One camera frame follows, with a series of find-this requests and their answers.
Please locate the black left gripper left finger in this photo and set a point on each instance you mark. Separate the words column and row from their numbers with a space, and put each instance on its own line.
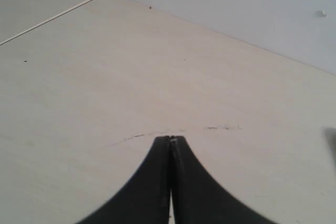
column 145, row 198

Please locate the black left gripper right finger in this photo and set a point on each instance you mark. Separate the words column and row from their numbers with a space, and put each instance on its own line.
column 198, row 197

